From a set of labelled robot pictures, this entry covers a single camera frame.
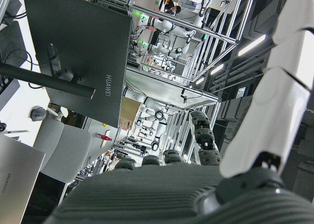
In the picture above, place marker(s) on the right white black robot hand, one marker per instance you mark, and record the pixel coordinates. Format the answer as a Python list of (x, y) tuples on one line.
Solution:
[(159, 197)]

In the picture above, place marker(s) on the brown cardboard box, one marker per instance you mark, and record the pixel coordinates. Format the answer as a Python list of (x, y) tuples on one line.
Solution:
[(130, 111)]

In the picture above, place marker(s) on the red bottle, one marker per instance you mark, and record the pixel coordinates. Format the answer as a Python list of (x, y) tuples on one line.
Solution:
[(104, 136)]

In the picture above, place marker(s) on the light grey office chair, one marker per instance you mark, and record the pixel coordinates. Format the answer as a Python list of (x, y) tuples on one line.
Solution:
[(71, 150)]

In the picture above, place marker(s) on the silver Huawei laptop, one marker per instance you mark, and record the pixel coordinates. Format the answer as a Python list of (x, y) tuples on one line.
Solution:
[(17, 175)]

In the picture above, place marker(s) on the grey computer mouse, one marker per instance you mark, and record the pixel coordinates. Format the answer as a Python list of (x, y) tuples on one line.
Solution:
[(37, 114)]

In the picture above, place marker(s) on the black Huawei monitor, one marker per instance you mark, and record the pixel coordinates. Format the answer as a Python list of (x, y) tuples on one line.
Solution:
[(81, 32)]

